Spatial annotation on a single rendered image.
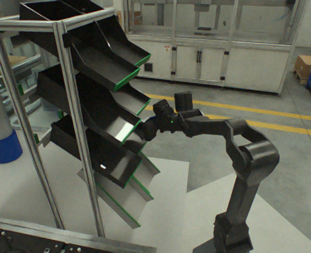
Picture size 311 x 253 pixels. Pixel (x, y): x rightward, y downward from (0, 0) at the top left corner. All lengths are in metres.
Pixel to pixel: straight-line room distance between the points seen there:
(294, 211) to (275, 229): 1.36
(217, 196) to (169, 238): 0.32
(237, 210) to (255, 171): 0.14
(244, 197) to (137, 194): 0.48
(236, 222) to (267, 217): 0.56
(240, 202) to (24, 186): 1.06
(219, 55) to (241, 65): 0.44
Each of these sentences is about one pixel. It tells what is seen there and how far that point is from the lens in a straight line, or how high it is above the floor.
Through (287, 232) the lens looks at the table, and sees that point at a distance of 1.16.
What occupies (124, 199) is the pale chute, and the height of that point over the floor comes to 1.05.
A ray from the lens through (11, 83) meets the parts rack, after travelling 0.67.
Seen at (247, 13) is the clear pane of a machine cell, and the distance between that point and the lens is 4.30.
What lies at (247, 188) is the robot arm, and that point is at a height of 1.36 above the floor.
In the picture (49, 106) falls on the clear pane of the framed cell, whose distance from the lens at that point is 1.59.
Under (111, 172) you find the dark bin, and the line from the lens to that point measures 0.75.
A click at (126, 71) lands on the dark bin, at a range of 0.64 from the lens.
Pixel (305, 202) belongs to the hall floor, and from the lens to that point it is 2.64.
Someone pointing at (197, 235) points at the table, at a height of 0.86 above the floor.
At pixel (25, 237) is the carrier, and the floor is 0.97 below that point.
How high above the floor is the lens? 1.72
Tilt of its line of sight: 32 degrees down
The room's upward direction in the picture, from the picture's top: straight up
